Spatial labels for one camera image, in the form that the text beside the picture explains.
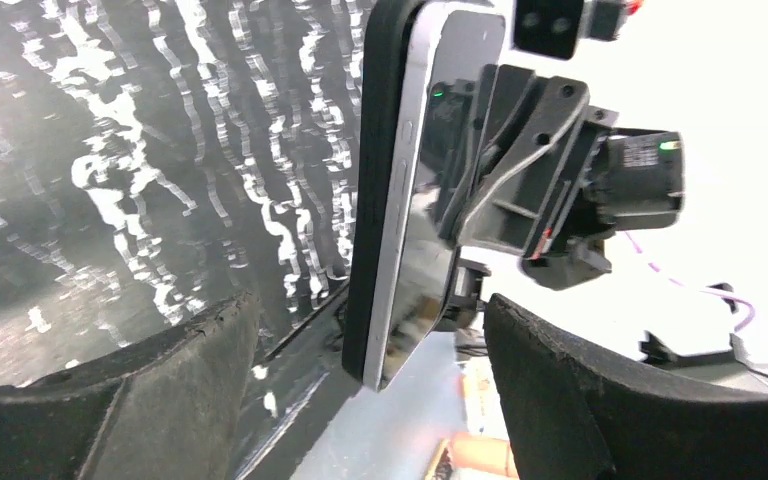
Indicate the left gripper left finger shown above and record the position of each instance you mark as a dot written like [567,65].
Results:
[166,407]

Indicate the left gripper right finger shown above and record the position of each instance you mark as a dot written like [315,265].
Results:
[576,410]

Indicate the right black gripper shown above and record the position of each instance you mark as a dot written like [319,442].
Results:
[526,165]

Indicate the white smartphone dark screen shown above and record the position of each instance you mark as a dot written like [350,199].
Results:
[449,40]

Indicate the black phone case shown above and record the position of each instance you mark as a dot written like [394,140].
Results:
[386,42]

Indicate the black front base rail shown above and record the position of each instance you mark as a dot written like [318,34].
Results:
[286,412]

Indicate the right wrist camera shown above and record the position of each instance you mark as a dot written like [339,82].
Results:
[552,28]

